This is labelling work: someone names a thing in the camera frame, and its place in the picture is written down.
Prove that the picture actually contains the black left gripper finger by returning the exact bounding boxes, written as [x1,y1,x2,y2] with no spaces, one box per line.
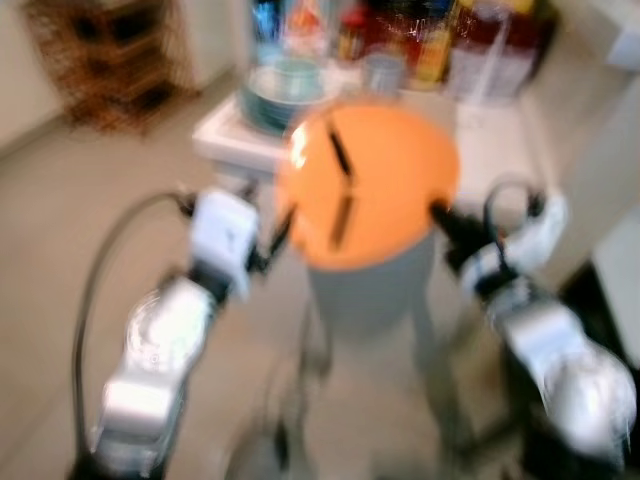
[266,204,297,265]

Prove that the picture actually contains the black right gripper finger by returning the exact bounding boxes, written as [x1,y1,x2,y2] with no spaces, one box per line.
[428,198,463,237]

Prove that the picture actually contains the orange round plate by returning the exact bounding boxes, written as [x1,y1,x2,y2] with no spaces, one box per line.
[275,97,462,272]

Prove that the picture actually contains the black slim utensil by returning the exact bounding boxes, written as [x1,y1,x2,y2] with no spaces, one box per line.
[328,128,355,183]
[332,194,355,253]

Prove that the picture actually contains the teal stacked bowls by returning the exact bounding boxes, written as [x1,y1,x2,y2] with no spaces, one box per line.
[238,54,333,137]

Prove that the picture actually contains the grey cup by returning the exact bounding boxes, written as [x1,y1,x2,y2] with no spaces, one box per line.
[360,48,407,97]

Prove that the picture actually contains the yellow bottle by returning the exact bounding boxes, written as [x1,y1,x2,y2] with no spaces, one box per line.
[414,14,453,89]

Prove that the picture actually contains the large dark red jar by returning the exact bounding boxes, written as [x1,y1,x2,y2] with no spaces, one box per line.
[448,0,549,103]

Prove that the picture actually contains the small red sauce bottle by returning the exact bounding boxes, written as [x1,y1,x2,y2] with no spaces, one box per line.
[337,8,367,63]

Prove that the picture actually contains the clear bottle with orange label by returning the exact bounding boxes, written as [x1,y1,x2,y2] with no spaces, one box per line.
[284,0,333,59]

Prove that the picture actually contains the blue bottle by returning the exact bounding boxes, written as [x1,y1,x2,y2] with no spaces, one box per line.
[250,0,285,61]

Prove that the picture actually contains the brown wicker rack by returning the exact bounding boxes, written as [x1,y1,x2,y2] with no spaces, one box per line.
[24,0,197,135]

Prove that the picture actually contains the white counter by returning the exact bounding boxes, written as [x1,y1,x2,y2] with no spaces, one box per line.
[588,0,640,73]

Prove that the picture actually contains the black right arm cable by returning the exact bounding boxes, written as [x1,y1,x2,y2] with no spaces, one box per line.
[482,176,547,273]

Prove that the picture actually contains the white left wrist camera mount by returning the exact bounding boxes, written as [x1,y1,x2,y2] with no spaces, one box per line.
[188,188,261,301]

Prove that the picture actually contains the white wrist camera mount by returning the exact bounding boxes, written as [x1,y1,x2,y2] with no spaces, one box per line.
[188,188,261,301]
[460,188,569,297]

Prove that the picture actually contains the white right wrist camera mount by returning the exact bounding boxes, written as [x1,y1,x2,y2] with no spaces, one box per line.
[460,188,569,297]

